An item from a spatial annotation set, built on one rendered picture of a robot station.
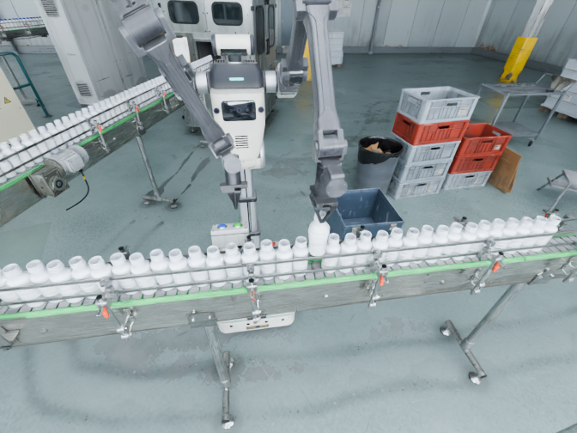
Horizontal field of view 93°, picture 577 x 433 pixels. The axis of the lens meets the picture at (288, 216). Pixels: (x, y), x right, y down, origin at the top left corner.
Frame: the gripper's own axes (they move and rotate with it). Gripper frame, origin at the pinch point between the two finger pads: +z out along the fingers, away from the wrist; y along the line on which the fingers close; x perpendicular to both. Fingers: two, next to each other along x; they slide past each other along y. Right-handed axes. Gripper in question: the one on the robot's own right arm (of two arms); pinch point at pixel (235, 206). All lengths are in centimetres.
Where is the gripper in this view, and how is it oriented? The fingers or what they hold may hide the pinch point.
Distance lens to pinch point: 107.7
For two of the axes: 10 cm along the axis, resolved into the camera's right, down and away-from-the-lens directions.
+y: 9.9, -0.8, 1.3
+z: 0.4, 9.5, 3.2
